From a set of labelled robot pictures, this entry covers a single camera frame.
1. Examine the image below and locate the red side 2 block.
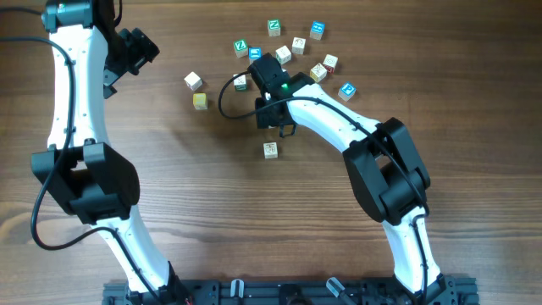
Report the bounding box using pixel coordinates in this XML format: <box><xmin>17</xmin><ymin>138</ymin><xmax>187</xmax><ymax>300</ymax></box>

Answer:
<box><xmin>291</xmin><ymin>37</ymin><xmax>306</xmax><ymax>55</ymax></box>

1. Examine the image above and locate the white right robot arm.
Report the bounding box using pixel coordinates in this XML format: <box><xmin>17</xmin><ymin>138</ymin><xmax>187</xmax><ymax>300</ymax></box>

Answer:
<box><xmin>251</xmin><ymin>69</ymin><xmax>441</xmax><ymax>304</ymax></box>

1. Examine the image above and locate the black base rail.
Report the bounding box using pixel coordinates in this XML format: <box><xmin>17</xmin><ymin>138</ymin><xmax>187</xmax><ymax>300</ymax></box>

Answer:
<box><xmin>101</xmin><ymin>275</ymin><xmax>480</xmax><ymax>305</ymax></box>

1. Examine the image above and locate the blue top far block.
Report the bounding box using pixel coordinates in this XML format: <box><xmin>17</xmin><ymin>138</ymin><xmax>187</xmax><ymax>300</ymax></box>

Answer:
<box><xmin>309</xmin><ymin>20</ymin><xmax>325</xmax><ymax>41</ymax></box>

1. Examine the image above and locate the plain A wooden block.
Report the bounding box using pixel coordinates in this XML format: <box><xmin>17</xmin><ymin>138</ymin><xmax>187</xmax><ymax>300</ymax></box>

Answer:
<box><xmin>310</xmin><ymin>63</ymin><xmax>328</xmax><ymax>83</ymax></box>

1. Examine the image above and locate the plain wooden block far left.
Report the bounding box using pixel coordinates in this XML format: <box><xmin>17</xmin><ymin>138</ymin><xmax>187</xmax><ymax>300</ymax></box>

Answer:
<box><xmin>184</xmin><ymin>72</ymin><xmax>202</xmax><ymax>92</ymax></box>

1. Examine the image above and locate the red M wooden block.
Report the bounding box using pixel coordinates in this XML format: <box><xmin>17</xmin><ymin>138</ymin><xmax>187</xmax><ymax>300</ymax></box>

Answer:
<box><xmin>323</xmin><ymin>54</ymin><xmax>338</xmax><ymax>74</ymax></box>

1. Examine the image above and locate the green V wooden block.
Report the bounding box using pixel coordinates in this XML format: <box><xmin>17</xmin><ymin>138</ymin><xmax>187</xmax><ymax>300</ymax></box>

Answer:
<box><xmin>233</xmin><ymin>74</ymin><xmax>248</xmax><ymax>92</ymax></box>

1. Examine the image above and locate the red G wooden block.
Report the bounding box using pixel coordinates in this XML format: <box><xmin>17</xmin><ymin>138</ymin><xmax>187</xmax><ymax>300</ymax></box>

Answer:
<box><xmin>263</xmin><ymin>142</ymin><xmax>279</xmax><ymax>159</ymax></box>

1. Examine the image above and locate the blue top left block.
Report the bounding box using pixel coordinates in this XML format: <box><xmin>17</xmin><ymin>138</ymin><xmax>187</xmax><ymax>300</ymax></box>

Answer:
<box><xmin>248</xmin><ymin>47</ymin><xmax>263</xmax><ymax>64</ymax></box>

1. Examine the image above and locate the plain animal wooden block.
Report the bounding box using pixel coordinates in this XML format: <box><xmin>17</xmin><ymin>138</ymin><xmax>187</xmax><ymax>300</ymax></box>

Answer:
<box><xmin>275</xmin><ymin>46</ymin><xmax>292</xmax><ymax>64</ymax></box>

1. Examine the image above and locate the green top far block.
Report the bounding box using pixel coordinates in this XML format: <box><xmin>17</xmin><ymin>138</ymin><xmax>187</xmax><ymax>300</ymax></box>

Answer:
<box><xmin>268</xmin><ymin>19</ymin><xmax>281</xmax><ymax>36</ymax></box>

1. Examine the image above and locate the green top left block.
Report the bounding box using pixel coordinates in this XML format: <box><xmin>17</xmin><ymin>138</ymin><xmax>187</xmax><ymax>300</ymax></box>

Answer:
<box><xmin>233</xmin><ymin>39</ymin><xmax>249</xmax><ymax>58</ymax></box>

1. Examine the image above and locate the blue P wooden block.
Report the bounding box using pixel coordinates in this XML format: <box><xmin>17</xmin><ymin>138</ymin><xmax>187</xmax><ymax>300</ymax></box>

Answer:
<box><xmin>338</xmin><ymin>82</ymin><xmax>357</xmax><ymax>102</ymax></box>

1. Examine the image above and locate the plain wooden block left edge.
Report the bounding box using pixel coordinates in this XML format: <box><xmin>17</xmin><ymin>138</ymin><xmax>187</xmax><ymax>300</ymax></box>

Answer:
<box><xmin>192</xmin><ymin>93</ymin><xmax>208</xmax><ymax>110</ymax></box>

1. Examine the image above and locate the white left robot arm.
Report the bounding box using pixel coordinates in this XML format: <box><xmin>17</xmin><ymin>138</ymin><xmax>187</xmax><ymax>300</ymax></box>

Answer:
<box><xmin>31</xmin><ymin>1</ymin><xmax>193</xmax><ymax>304</ymax></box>

